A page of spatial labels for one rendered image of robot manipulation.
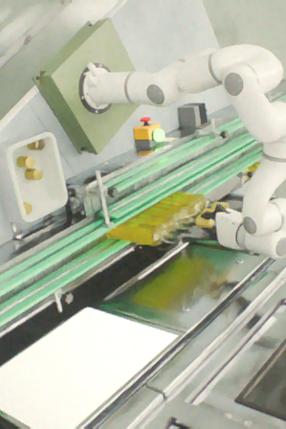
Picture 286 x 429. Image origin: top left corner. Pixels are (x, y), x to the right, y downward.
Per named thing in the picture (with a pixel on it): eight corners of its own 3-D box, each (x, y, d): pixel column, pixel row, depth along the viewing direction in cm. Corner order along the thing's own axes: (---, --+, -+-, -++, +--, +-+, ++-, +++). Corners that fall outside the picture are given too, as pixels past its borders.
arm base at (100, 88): (70, 83, 154) (108, 81, 144) (91, 52, 158) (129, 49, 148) (99, 117, 165) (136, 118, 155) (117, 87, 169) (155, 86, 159)
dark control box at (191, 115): (179, 126, 211) (196, 126, 206) (176, 107, 209) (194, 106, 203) (190, 122, 217) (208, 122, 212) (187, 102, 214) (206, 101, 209)
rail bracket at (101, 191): (88, 225, 160) (119, 231, 152) (77, 171, 154) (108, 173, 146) (95, 221, 162) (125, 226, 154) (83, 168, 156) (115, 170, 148)
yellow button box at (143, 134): (135, 146, 193) (151, 147, 188) (131, 126, 190) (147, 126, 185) (146, 141, 197) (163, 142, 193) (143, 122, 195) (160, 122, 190)
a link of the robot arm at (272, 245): (273, 209, 129) (297, 198, 134) (242, 200, 138) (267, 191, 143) (274, 265, 134) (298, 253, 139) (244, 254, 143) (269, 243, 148)
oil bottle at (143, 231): (106, 237, 167) (161, 248, 154) (102, 221, 165) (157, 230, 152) (118, 230, 171) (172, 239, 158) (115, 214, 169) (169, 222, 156)
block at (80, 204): (70, 216, 164) (86, 219, 159) (64, 188, 160) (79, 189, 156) (78, 212, 166) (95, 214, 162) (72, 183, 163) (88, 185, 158)
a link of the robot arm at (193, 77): (202, 56, 127) (234, 33, 137) (137, 82, 145) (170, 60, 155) (219, 91, 130) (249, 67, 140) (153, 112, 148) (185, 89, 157)
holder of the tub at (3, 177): (11, 237, 155) (27, 241, 150) (-13, 147, 145) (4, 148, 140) (54, 215, 167) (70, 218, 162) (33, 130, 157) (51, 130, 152)
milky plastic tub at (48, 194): (7, 221, 153) (25, 226, 147) (-12, 146, 145) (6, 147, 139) (51, 200, 165) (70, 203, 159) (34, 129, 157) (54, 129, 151)
